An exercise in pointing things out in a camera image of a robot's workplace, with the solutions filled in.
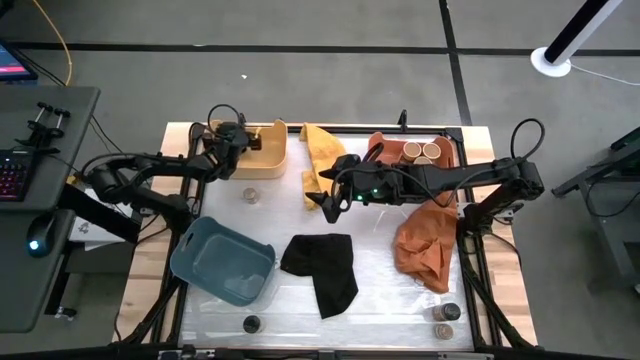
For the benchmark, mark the dark grey desk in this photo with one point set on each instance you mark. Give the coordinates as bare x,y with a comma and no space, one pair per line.
30,280

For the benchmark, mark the backlit black keyboard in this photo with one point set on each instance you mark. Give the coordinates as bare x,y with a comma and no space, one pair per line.
15,175

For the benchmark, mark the gold-lidded spice jar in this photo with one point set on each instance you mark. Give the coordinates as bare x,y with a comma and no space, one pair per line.
431,150
412,149
423,161

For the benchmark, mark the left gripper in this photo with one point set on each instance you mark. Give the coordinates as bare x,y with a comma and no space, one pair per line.
230,145

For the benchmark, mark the black aluminium table frame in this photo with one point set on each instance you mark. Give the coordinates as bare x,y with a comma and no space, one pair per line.
454,134

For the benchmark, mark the black and white pole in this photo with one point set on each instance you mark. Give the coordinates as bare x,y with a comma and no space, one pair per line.
580,27

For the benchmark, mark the dark side table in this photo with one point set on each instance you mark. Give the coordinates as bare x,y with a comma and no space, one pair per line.
610,220

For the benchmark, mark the black computer mouse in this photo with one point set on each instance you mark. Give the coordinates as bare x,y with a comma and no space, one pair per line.
40,232

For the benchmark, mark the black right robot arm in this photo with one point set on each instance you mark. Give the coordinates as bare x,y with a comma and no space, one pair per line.
475,175

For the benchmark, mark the desk monitor screen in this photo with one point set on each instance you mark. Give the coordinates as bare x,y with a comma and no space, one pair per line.
12,62

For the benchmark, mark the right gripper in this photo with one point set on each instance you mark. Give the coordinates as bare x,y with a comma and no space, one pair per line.
370,185

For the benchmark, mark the black desk clamp stand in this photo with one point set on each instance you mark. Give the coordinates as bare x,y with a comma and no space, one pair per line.
47,131

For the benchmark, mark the blue plastic storage bin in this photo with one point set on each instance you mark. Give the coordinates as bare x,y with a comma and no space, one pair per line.
222,260

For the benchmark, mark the black frame clamp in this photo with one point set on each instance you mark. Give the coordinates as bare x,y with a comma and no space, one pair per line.
402,120

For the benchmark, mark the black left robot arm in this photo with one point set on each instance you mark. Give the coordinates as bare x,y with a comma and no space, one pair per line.
150,167

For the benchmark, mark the orange cloth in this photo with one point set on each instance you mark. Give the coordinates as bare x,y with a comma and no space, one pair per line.
425,240

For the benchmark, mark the orange plastic storage bin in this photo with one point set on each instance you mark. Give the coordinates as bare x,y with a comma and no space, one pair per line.
450,150

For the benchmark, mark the black cloth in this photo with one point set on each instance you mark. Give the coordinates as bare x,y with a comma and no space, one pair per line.
325,270

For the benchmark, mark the yellow cloth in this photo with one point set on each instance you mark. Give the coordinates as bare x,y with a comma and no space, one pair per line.
322,150

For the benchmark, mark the small clear spice jar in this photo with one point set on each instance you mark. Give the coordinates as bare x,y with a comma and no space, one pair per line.
251,195

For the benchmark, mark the white paper sheet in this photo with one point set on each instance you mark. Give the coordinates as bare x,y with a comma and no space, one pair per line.
87,232

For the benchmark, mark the red-labelled black-lidded spice jar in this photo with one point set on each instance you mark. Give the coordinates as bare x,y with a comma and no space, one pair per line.
446,312

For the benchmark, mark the yellow plastic storage bin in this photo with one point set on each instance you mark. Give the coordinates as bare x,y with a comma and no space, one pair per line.
267,162

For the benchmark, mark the white round stand base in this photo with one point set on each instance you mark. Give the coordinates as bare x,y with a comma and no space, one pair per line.
542,67

